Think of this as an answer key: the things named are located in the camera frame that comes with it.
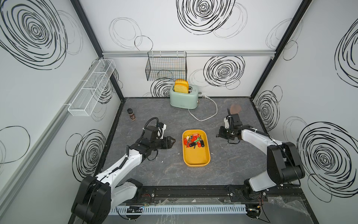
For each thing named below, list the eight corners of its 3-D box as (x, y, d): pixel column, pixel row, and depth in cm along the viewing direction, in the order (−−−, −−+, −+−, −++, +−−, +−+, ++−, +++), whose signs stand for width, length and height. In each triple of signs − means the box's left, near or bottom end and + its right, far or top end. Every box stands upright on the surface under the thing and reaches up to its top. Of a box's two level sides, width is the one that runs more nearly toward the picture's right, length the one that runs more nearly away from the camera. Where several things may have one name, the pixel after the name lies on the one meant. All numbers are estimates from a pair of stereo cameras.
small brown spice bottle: (130, 121, 108) (125, 112, 99) (131, 116, 110) (127, 108, 102) (135, 121, 108) (131, 112, 99) (136, 116, 110) (133, 108, 102)
